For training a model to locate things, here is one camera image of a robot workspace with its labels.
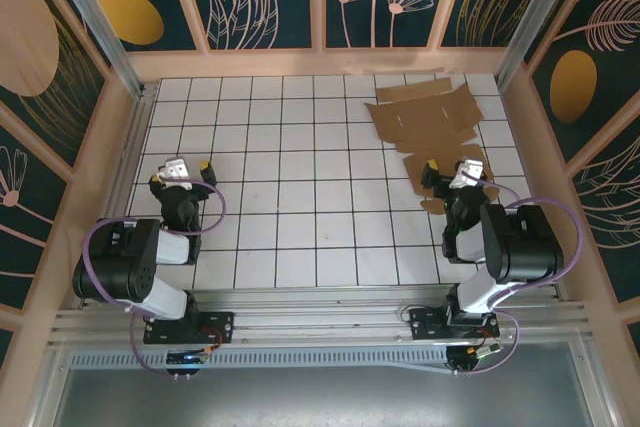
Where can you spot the long aluminium mounting rail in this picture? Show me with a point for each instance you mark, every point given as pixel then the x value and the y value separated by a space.
pixel 325 317

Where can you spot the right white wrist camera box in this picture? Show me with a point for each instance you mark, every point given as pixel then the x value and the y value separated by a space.
pixel 467 173

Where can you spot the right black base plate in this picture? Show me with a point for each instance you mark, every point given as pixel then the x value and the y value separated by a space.
pixel 425 322

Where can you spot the black controller board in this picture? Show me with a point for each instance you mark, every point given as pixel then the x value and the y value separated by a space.
pixel 467 354
pixel 185 358

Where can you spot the brown cardboard box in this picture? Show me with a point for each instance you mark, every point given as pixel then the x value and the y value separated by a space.
pixel 420 117

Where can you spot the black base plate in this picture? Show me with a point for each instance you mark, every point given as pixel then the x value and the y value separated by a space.
pixel 220 322
pixel 425 322

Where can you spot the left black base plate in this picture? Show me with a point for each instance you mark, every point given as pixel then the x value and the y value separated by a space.
pixel 220 322

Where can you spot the aluminium frame post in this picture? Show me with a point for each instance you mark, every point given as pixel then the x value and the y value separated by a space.
pixel 535 17
pixel 100 22

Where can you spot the left aluminium frame post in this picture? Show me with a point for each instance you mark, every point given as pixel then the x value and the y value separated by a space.
pixel 100 22

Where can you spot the left black controller board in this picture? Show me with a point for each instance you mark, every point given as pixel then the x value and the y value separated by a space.
pixel 185 358

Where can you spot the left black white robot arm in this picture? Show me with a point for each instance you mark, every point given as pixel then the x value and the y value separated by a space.
pixel 125 257

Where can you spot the right black controller board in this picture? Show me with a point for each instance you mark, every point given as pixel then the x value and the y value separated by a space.
pixel 467 354

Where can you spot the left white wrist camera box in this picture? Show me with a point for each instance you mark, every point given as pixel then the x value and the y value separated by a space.
pixel 175 169

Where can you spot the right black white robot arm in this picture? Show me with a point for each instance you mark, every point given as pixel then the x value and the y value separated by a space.
pixel 525 247

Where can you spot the right aluminium frame post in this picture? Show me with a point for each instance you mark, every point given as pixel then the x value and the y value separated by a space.
pixel 535 17

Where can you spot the aluminium table side rail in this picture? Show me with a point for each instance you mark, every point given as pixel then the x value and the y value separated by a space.
pixel 127 167

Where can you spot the grey metal sheet panel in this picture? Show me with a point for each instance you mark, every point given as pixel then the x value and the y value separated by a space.
pixel 325 397

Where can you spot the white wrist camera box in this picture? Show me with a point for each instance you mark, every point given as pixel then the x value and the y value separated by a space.
pixel 175 169
pixel 467 173

